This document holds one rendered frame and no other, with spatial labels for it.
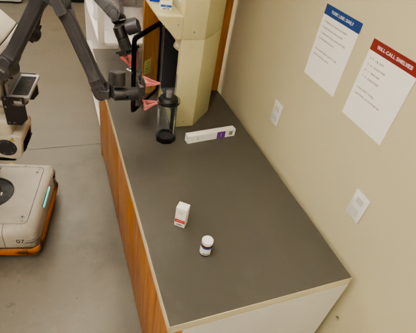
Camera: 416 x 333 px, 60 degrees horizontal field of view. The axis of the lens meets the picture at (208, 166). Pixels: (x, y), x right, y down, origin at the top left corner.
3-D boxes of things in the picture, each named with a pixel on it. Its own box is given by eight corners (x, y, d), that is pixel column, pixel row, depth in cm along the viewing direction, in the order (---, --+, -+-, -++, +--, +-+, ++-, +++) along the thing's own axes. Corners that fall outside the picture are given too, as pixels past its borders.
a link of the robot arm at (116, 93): (110, 98, 161) (112, 102, 157) (109, 82, 158) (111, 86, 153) (126, 98, 164) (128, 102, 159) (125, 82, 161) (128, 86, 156)
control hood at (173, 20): (164, 14, 184) (165, -7, 178) (181, 39, 162) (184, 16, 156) (141, 14, 180) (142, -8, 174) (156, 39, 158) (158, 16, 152)
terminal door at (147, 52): (158, 90, 210) (162, 20, 184) (131, 113, 186) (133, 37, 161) (156, 89, 210) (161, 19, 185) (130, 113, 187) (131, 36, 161)
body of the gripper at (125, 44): (123, 51, 183) (117, 37, 179) (139, 47, 179) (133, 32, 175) (115, 55, 178) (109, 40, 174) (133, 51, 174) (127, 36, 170)
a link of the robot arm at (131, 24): (117, 17, 178) (109, 10, 170) (139, 10, 176) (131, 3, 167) (122, 41, 178) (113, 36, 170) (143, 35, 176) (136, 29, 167)
